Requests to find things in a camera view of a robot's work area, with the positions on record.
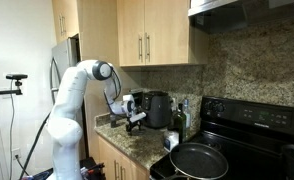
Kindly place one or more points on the black air fryer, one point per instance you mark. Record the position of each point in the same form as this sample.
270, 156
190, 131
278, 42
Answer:
156, 106

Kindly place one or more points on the wall power outlet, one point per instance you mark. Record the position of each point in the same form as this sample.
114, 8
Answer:
16, 153

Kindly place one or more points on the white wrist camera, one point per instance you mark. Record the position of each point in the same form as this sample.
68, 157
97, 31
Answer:
137, 117

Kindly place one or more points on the wooden cabinet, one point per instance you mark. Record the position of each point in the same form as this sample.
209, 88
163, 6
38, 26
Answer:
132, 33
119, 166

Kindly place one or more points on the black base box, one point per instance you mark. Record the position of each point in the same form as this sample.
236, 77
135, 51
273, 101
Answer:
90, 170

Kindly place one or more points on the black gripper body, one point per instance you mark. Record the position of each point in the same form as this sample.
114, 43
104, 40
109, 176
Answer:
131, 125

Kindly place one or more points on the white blue salt box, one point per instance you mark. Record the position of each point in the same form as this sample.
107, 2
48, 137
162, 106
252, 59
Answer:
171, 139

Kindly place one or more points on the black frying pan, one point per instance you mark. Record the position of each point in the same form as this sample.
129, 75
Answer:
197, 161

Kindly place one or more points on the camera on stand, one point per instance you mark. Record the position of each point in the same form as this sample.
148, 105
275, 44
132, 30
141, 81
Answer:
15, 84

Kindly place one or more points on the wooden lower cabinet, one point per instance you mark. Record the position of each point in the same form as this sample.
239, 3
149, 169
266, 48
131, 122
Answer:
119, 166

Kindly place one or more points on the wooden upper cabinet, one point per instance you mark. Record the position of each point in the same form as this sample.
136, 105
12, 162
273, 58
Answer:
132, 33

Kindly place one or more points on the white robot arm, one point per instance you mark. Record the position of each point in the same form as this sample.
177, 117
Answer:
62, 126

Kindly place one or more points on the dark spice bottle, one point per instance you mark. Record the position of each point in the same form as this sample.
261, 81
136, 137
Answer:
113, 121

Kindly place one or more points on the clear plastic bottle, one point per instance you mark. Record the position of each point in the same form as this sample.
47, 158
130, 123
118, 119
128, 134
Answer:
187, 113

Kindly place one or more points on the dark green oil bottle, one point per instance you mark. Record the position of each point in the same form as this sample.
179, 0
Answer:
180, 123

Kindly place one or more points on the range hood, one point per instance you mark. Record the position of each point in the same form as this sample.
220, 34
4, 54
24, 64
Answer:
217, 16

